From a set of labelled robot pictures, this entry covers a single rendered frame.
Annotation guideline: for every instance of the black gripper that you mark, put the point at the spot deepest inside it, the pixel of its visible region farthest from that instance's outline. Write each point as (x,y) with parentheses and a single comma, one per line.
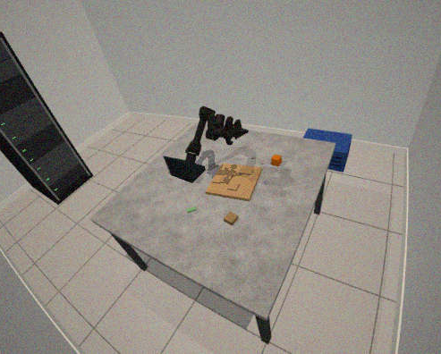
(235,131)

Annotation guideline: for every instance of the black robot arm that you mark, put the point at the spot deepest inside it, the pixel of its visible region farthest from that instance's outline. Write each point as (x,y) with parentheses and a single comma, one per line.
(213,132)

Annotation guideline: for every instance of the brown block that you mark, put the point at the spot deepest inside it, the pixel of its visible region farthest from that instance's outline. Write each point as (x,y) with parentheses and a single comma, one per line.
(231,218)

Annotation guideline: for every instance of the orange cube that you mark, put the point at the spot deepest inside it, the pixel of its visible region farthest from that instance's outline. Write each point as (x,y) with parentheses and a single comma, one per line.
(276,160)

